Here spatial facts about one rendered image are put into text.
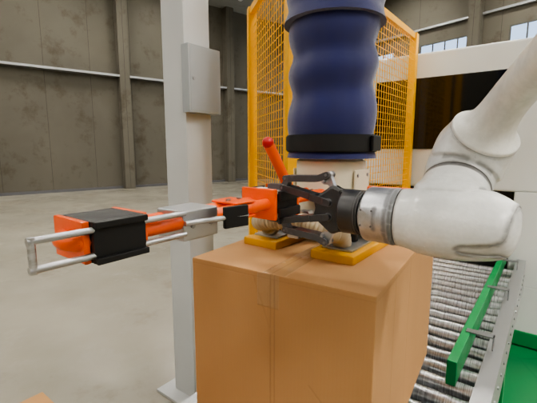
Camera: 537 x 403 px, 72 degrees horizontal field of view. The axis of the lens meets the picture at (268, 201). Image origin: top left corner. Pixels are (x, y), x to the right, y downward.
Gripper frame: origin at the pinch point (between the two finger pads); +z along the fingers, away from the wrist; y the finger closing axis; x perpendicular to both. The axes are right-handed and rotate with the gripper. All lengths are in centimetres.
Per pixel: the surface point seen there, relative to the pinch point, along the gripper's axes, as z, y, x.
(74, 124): 1086, -70, 477
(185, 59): 90, -48, 56
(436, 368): -18, 67, 75
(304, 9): 1.2, -39.7, 14.2
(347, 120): -7.4, -16.5, 18.7
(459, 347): -25, 57, 75
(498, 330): -33, 61, 106
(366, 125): -9.8, -15.4, 23.5
